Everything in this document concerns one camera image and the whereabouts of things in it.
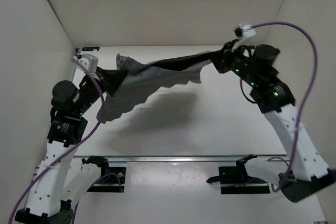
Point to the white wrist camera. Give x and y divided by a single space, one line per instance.
86 62
244 33

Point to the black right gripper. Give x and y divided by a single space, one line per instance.
223 56

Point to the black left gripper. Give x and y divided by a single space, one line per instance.
114 77

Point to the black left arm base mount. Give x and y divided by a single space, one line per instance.
112 178

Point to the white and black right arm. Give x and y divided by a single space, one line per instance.
307 173

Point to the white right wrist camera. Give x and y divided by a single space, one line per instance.
244 33

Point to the aluminium table edge rail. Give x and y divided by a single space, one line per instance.
174 159

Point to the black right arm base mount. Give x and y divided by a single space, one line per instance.
235 181

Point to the grey pleated skirt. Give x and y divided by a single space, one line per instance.
142 80

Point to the white front cover board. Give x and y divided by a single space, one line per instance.
161 192

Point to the blue label sticker left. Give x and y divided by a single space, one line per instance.
90 49

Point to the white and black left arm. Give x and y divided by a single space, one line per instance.
57 150

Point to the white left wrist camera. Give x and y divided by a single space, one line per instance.
86 62

